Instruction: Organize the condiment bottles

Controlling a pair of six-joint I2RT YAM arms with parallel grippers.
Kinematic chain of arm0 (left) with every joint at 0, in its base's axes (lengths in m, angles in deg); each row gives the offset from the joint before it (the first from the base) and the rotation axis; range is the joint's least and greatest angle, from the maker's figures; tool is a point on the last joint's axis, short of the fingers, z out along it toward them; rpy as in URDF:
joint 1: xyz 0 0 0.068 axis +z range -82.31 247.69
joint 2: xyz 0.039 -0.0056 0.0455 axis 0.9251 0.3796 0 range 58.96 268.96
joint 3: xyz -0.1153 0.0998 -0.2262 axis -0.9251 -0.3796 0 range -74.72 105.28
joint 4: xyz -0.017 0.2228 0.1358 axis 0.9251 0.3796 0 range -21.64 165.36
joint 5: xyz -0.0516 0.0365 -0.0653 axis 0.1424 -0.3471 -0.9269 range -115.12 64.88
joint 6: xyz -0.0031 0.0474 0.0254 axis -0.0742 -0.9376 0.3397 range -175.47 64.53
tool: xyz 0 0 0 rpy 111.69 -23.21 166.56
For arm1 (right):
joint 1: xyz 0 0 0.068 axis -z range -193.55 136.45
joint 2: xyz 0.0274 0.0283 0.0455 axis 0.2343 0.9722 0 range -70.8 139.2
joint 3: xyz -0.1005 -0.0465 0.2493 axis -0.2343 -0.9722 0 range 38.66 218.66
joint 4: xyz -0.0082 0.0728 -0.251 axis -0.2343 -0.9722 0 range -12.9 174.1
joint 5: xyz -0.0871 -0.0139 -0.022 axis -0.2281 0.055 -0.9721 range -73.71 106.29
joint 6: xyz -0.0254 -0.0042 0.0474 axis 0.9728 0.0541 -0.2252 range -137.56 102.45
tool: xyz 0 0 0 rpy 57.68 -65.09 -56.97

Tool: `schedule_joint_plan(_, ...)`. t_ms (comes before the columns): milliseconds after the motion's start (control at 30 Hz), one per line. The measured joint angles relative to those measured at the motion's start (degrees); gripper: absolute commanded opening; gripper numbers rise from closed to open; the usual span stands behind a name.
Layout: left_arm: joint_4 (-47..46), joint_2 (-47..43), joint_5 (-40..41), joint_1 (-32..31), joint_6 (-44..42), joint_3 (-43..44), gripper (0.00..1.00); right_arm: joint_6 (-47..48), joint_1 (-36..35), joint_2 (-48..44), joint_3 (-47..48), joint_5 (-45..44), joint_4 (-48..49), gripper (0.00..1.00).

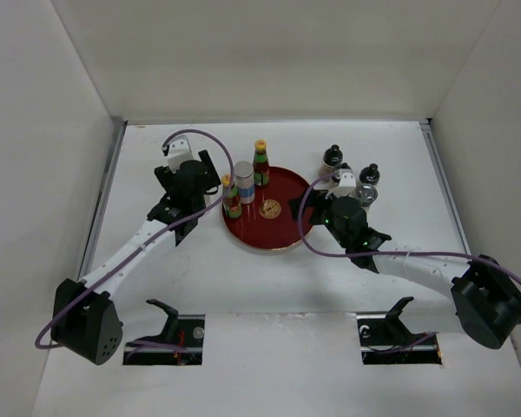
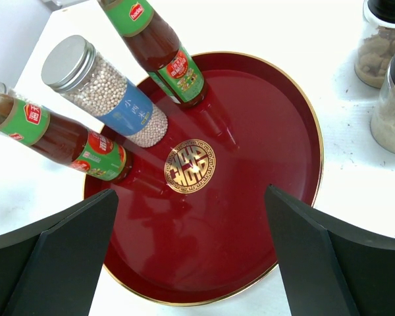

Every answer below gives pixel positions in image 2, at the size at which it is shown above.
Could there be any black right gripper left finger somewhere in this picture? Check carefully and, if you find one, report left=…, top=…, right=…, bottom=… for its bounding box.
left=0, top=190, right=119, bottom=315

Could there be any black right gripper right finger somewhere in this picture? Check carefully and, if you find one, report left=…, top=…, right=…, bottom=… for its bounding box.
left=265, top=185, right=395, bottom=315

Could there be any red round tray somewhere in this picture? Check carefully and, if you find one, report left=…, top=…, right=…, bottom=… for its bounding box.
left=83, top=52, right=323, bottom=306

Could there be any red sauce bottle green label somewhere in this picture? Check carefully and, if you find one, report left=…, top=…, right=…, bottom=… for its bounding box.
left=99, top=0, right=207, bottom=107

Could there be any white bead jar blue label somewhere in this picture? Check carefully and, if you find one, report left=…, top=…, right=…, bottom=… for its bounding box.
left=41, top=35, right=169, bottom=147

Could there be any brown spice grinder jar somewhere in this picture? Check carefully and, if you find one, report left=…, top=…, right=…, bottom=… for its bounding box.
left=354, top=0, right=395, bottom=88

